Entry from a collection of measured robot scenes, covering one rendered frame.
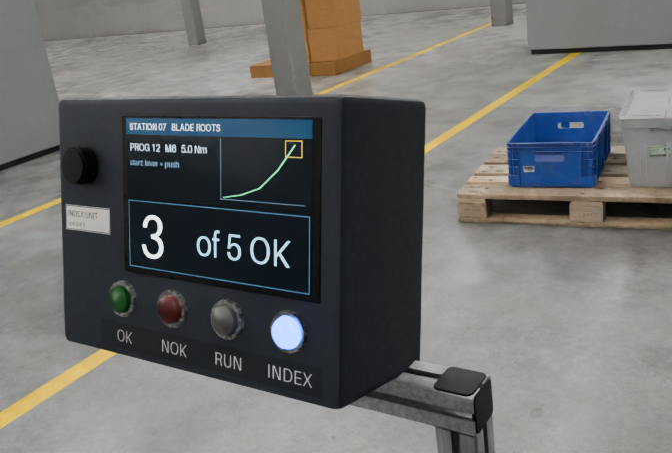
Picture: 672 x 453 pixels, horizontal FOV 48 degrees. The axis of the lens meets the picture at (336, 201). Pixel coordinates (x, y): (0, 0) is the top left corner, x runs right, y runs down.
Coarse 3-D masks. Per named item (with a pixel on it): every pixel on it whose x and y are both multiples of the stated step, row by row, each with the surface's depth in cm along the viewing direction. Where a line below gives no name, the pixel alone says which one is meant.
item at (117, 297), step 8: (120, 280) 55; (112, 288) 55; (120, 288) 54; (128, 288) 54; (112, 296) 54; (120, 296) 54; (128, 296) 54; (136, 296) 54; (112, 304) 54; (120, 304) 54; (128, 304) 54; (136, 304) 54; (120, 312) 54; (128, 312) 54
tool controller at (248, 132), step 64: (64, 128) 57; (128, 128) 53; (192, 128) 50; (256, 128) 47; (320, 128) 44; (384, 128) 48; (64, 192) 58; (128, 192) 54; (192, 192) 50; (256, 192) 47; (320, 192) 45; (384, 192) 48; (64, 256) 58; (192, 256) 51; (256, 256) 48; (320, 256) 45; (384, 256) 49; (64, 320) 59; (128, 320) 55; (192, 320) 51; (256, 320) 48; (320, 320) 45; (384, 320) 49; (256, 384) 49; (320, 384) 46
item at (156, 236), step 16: (128, 208) 54; (144, 208) 53; (160, 208) 52; (176, 208) 51; (128, 224) 54; (144, 224) 53; (160, 224) 52; (176, 224) 51; (128, 240) 54; (144, 240) 53; (160, 240) 52; (176, 240) 51; (128, 256) 54; (144, 256) 53; (160, 256) 52; (176, 256) 52; (176, 272) 52
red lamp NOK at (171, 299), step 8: (160, 296) 52; (168, 296) 52; (176, 296) 52; (160, 304) 52; (168, 304) 51; (176, 304) 51; (184, 304) 51; (160, 312) 52; (168, 312) 51; (176, 312) 51; (184, 312) 51; (168, 320) 52; (176, 320) 52; (184, 320) 52
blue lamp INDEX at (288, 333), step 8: (280, 312) 47; (288, 312) 46; (272, 320) 47; (280, 320) 46; (288, 320) 46; (296, 320) 46; (272, 328) 47; (280, 328) 46; (288, 328) 46; (296, 328) 46; (304, 328) 46; (272, 336) 47; (280, 336) 46; (288, 336) 46; (296, 336) 46; (304, 336) 46; (280, 344) 46; (288, 344) 46; (296, 344) 46; (304, 344) 46; (288, 352) 47
